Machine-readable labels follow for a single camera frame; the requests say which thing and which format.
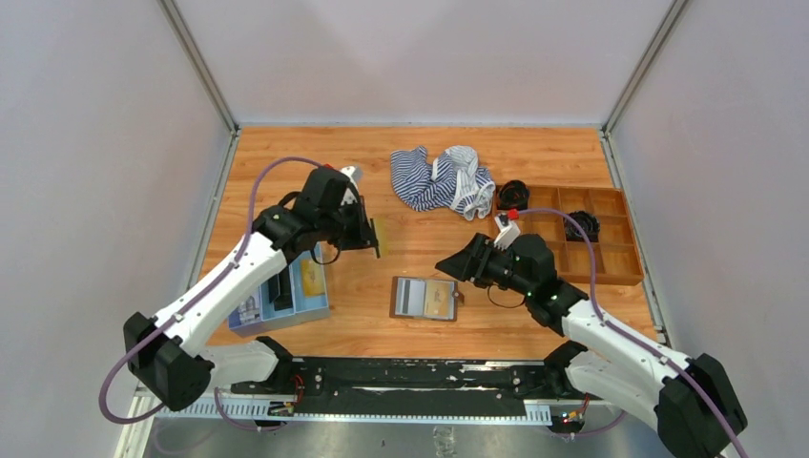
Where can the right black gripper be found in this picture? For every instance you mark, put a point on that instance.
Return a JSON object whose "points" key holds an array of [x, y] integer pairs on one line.
{"points": [[472, 261]]}

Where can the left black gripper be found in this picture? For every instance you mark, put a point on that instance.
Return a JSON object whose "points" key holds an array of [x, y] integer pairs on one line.
{"points": [[363, 236]]}

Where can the gold credit card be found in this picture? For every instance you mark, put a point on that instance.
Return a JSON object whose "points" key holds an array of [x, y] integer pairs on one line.
{"points": [[381, 236]]}

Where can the brown leather card holder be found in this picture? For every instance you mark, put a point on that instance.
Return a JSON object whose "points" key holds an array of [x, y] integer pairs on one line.
{"points": [[408, 297]]}

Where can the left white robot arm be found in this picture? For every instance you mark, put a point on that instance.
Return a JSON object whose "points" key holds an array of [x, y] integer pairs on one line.
{"points": [[168, 352]]}

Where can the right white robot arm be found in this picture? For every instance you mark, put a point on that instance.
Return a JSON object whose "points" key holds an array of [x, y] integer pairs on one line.
{"points": [[688, 401]]}

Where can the gold card in box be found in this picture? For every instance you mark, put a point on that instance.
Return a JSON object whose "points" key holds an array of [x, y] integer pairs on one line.
{"points": [[312, 279]]}

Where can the black coiled belt top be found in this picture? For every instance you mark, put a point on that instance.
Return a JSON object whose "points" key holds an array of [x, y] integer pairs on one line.
{"points": [[513, 195]]}

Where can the black coiled belt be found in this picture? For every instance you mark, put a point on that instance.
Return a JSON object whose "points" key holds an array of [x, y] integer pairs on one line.
{"points": [[513, 195], [581, 225]]}

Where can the blue striped cloth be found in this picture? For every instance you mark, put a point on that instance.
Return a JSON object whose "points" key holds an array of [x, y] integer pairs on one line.
{"points": [[455, 180]]}

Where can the blue plastic organizer box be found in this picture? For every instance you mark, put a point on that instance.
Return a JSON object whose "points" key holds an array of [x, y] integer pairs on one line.
{"points": [[279, 303]]}

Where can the black coiled belt right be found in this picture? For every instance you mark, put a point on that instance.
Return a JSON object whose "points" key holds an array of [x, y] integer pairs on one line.
{"points": [[581, 225]]}

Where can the wooden compartment tray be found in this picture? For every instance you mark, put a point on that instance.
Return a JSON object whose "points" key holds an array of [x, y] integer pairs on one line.
{"points": [[602, 212]]}

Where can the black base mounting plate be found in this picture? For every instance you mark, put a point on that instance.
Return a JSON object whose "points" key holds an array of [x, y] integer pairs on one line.
{"points": [[415, 387]]}

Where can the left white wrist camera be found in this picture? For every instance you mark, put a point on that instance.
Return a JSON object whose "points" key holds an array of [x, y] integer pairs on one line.
{"points": [[351, 194]]}

